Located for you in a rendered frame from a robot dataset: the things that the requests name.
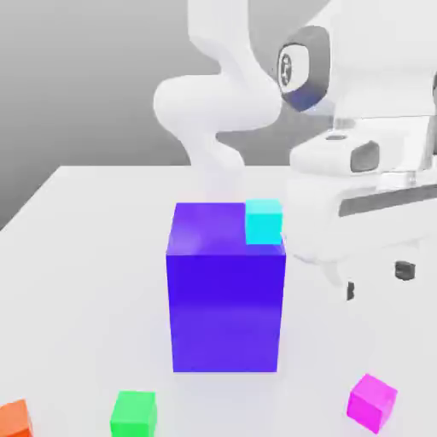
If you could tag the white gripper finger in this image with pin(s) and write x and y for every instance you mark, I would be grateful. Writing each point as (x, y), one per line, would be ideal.
(336, 280)
(405, 270)

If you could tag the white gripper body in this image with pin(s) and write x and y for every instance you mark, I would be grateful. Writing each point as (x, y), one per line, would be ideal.
(314, 222)

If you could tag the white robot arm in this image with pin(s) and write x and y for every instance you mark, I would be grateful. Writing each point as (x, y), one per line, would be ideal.
(218, 102)

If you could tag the small cyan cube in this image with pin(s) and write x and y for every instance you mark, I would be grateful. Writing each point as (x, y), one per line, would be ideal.
(263, 223)

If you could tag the small magenta cube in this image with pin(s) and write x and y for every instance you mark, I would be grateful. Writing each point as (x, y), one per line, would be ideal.
(370, 403)

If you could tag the small green cube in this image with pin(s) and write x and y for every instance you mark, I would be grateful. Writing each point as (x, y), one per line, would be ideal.
(134, 414)

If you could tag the small orange cube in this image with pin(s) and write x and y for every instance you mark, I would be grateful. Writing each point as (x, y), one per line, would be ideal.
(13, 420)

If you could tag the large purple box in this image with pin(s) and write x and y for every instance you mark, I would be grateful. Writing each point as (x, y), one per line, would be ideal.
(225, 307)

